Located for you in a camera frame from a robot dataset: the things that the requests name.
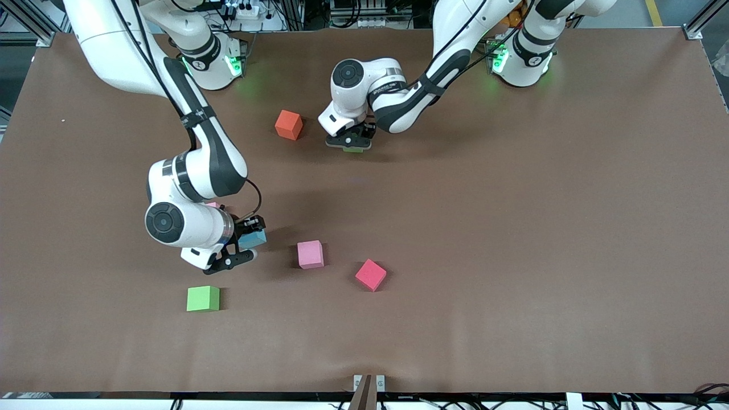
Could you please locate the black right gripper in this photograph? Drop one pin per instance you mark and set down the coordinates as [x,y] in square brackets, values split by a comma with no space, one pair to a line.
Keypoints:
[246,226]

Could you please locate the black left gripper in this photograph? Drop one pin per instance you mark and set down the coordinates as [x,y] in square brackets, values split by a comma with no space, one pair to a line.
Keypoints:
[369,130]

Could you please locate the blue foam cube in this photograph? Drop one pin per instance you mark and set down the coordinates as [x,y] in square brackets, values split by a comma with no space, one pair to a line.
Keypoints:
[253,239]

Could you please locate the green foam cube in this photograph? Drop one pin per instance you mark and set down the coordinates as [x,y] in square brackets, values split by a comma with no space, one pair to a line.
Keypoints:
[203,299]
[353,150]

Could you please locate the red foam cube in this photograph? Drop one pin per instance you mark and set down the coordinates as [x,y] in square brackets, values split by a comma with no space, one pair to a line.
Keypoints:
[371,275]

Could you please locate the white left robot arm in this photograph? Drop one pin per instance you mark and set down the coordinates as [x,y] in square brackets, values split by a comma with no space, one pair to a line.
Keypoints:
[398,108]

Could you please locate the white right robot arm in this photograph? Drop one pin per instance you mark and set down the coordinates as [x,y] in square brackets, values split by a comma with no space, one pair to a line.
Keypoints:
[199,171]

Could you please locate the orange foam cube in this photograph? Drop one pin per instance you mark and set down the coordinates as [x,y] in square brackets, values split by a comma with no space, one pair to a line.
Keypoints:
[289,124]

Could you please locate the grey electronics box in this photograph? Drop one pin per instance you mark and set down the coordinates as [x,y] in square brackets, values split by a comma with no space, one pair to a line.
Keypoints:
[364,14]

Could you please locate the white power strip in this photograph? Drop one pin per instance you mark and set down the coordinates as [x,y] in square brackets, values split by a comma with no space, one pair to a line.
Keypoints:
[248,10]

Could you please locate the bag of orange items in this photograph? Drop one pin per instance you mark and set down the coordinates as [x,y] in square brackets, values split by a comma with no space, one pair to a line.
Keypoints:
[511,19]

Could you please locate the aluminium post with bracket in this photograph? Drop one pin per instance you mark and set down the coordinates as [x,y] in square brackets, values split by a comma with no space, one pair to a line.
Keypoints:
[368,384]

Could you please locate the aluminium frame profile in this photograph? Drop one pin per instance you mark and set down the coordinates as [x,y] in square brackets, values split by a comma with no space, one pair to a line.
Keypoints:
[28,23]
[703,20]

